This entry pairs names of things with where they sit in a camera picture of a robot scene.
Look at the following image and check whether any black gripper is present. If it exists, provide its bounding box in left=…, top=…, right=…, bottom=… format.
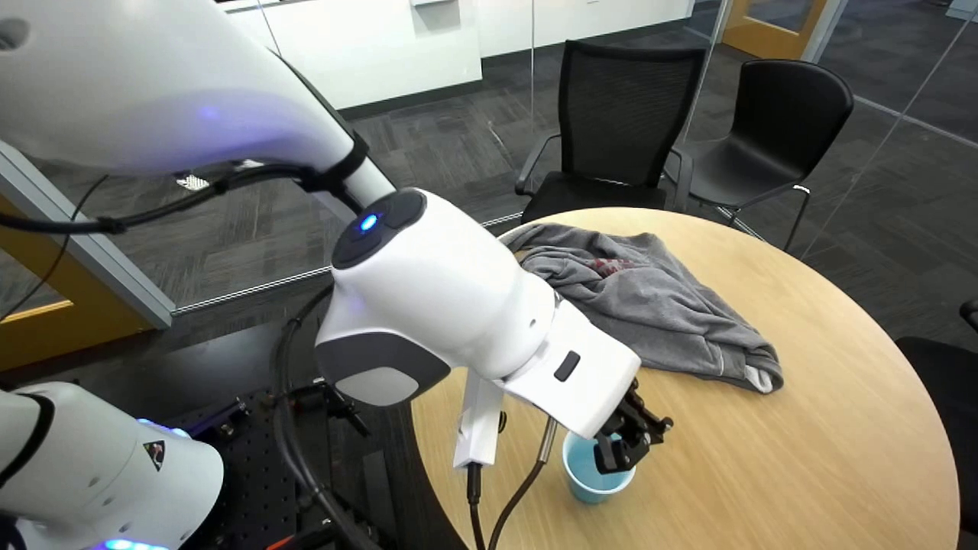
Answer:
left=593, top=376, right=680, bottom=475

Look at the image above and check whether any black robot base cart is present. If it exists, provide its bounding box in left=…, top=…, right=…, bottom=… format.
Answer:
left=149, top=301, right=471, bottom=550

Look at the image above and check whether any blue paper cup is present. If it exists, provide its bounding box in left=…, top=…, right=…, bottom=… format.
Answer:
left=559, top=430, right=640, bottom=511

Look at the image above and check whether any grey sweatshirt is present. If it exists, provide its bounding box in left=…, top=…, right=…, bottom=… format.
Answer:
left=503, top=224, right=790, bottom=398

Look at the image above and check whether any black mesh office chair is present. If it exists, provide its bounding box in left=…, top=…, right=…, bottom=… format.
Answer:
left=897, top=297, right=978, bottom=538
left=514, top=37, right=712, bottom=227

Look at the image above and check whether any black plastic office chair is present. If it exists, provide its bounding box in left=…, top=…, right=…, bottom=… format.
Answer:
left=677, top=58, right=859, bottom=252

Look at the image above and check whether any black bar clamp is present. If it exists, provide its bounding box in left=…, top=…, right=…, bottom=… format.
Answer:
left=180, top=395, right=254, bottom=442

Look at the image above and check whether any wooden door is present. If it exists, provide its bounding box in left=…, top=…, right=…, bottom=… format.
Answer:
left=718, top=0, right=851, bottom=63

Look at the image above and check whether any yellow wooden panel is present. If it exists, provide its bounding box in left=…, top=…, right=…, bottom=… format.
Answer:
left=0, top=196, right=156, bottom=376

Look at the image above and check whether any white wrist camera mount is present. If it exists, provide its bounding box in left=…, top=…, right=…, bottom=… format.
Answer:
left=450, top=369, right=512, bottom=471

